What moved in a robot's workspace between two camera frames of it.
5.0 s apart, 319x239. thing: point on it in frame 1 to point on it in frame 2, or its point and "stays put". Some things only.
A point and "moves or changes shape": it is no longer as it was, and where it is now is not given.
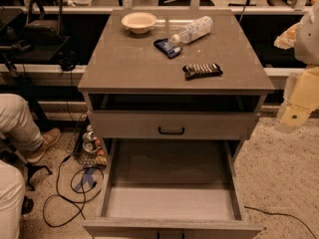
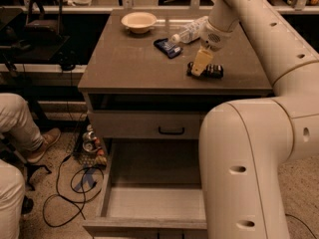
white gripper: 308,43 to 213,37
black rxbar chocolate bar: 194,71 moves or changes shape
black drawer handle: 170,132 stays put
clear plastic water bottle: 193,31 stays put
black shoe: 28,205 stays put
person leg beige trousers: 17,121 stays put
